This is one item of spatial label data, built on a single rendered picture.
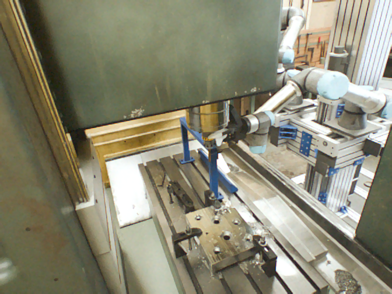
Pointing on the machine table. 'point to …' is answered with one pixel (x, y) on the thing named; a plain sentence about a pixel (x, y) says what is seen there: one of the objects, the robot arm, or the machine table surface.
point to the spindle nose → (208, 117)
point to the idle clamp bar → (182, 196)
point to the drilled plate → (233, 256)
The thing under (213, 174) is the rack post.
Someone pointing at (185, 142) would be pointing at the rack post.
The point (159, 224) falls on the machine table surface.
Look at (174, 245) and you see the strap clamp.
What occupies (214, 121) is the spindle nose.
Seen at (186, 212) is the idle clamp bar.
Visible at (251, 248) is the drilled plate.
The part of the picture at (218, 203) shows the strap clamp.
